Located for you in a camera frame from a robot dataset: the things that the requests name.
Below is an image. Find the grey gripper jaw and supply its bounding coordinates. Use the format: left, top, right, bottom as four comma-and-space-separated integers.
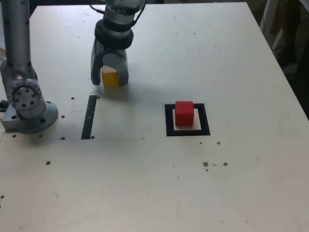
102, 51, 129, 86
90, 39, 106, 86

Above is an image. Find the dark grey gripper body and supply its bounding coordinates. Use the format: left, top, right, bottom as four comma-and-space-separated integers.
103, 47, 127, 56

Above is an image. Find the yellow cube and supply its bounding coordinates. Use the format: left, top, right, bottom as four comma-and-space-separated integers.
101, 65, 119, 87

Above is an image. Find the red cube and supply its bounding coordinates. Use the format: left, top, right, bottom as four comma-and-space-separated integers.
174, 101, 195, 127

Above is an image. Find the black tape square outline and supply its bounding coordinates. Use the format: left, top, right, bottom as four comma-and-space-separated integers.
164, 103, 211, 137

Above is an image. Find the black tape strip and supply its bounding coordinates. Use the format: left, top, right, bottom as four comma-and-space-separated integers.
81, 95, 97, 140

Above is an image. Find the dark background furniture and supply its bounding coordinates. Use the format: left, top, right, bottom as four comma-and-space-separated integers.
277, 0, 309, 73

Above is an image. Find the white background frame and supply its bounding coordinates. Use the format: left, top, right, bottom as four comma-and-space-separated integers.
260, 0, 283, 50

